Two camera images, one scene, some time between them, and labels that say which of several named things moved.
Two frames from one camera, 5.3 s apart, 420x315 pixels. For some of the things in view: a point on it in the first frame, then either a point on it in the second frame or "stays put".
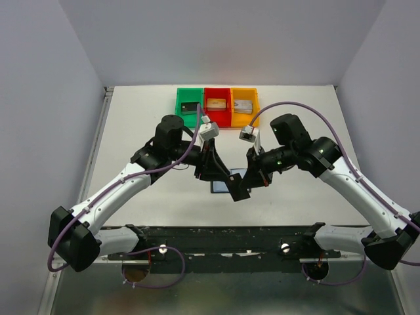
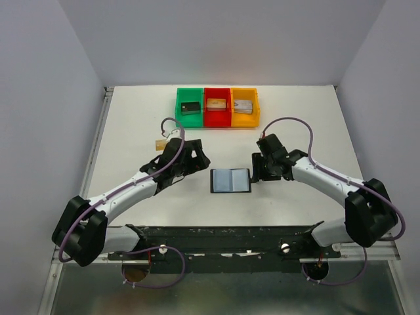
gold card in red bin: (216, 102) stays put
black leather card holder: (222, 186) stays put
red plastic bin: (222, 116) stays put
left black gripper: (209, 164) to (199, 162)
